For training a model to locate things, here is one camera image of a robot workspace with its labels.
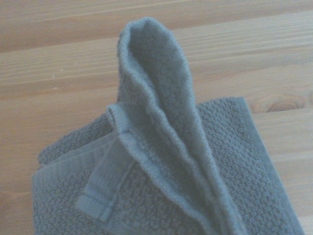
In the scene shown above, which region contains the grey-blue textured towel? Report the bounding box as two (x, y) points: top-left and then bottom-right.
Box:
(31, 16), (306, 235)

